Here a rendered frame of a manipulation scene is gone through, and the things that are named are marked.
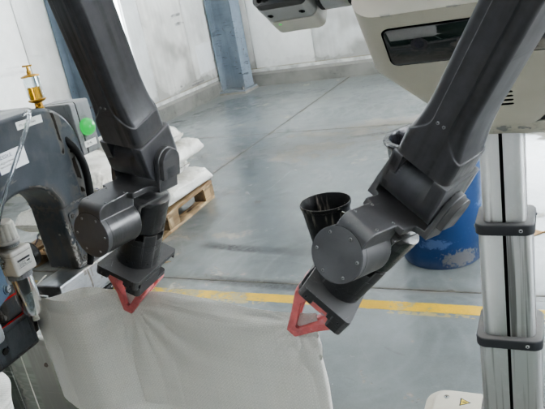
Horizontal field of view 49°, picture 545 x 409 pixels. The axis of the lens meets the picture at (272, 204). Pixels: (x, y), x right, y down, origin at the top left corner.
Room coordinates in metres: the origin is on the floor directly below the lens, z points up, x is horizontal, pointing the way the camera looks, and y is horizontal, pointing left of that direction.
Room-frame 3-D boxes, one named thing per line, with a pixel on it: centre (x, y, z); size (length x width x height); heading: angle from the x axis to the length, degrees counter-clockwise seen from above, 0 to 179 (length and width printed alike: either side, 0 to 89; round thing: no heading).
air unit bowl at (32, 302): (0.78, 0.36, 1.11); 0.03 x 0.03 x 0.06
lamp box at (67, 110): (1.03, 0.32, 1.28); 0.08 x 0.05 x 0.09; 63
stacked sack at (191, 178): (4.25, 0.73, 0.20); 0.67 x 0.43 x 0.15; 153
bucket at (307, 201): (3.19, -0.30, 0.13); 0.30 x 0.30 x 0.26
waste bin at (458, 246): (2.81, -0.83, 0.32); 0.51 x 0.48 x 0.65; 153
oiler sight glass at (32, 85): (0.97, 0.34, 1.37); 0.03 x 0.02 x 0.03; 63
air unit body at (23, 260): (0.78, 0.37, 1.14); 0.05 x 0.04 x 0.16; 153
